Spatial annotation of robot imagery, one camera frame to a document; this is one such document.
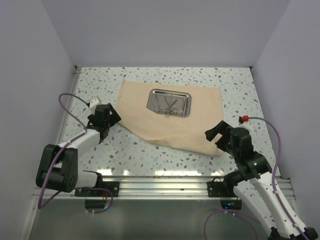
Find steel surgical scissors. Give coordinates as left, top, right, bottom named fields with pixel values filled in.
left=164, top=98, right=178, bottom=117

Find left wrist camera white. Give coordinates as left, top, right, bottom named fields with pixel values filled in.
left=88, top=96, right=101, bottom=111

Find purple cable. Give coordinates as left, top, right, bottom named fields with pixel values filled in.
left=37, top=93, right=114, bottom=215
left=203, top=114, right=311, bottom=240

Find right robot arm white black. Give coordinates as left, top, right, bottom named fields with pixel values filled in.
left=205, top=120, right=319, bottom=240

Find aluminium front rail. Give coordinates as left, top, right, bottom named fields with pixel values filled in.
left=32, top=174, right=295, bottom=201

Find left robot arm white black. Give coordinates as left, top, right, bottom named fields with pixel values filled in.
left=35, top=103, right=121, bottom=197

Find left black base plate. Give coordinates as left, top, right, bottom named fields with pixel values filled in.
left=74, top=181, right=120, bottom=198

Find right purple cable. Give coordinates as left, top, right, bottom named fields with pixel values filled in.
left=203, top=114, right=311, bottom=240

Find beige cloth wrap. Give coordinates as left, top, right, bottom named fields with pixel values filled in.
left=115, top=81, right=224, bottom=157

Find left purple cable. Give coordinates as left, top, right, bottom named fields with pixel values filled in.
left=37, top=93, right=114, bottom=215

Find steel instrument tray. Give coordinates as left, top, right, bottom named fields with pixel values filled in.
left=146, top=89, right=192, bottom=118

